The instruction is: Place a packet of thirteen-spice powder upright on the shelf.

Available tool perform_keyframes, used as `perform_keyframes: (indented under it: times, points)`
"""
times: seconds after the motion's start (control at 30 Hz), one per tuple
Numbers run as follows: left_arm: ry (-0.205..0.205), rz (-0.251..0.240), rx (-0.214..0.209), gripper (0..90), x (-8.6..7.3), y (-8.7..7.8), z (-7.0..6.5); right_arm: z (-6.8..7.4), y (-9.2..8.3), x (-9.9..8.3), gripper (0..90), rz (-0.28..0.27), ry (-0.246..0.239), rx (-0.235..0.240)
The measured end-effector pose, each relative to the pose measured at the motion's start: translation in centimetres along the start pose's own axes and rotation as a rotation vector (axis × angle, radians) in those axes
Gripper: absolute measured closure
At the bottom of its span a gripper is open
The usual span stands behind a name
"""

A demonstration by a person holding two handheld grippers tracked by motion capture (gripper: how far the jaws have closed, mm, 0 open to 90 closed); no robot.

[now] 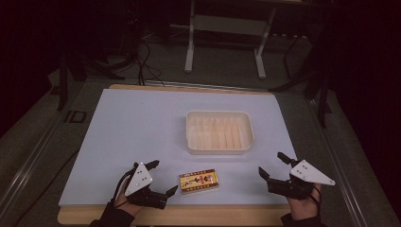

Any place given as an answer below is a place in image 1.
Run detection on white plastic tray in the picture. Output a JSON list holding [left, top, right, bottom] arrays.
[[184, 109, 255, 156]]

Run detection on pale blue table mat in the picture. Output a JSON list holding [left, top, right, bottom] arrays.
[[58, 88, 299, 208]]

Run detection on silver metal rail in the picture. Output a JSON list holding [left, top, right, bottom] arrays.
[[0, 107, 69, 221], [305, 96, 369, 227]]

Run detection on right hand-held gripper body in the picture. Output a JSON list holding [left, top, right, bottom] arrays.
[[266, 159, 337, 201]]

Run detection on black floor cables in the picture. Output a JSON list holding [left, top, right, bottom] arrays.
[[135, 40, 166, 87]]

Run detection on wooden table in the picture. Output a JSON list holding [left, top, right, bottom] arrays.
[[57, 83, 295, 227]]

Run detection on black metal stand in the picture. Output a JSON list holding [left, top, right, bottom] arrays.
[[56, 51, 70, 112], [270, 29, 334, 130]]

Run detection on thin black floor cable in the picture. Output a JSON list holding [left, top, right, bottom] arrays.
[[12, 149, 80, 227]]

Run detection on person's right hand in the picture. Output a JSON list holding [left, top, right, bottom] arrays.
[[287, 183, 323, 221]]

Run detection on white metal stand frame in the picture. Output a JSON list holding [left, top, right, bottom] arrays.
[[183, 0, 278, 80]]

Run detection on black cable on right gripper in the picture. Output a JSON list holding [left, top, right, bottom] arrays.
[[308, 185, 323, 212]]

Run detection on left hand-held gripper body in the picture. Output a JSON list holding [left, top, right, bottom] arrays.
[[123, 161, 168, 210]]

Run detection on yellow printed box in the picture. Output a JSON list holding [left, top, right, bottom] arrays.
[[179, 168, 220, 195]]

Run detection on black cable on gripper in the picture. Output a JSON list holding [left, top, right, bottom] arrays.
[[308, 185, 323, 212], [110, 162, 140, 206]]

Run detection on person's left hand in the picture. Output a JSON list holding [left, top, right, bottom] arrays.
[[113, 176, 144, 218]]

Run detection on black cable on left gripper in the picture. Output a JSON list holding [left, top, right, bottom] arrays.
[[110, 162, 140, 206]]

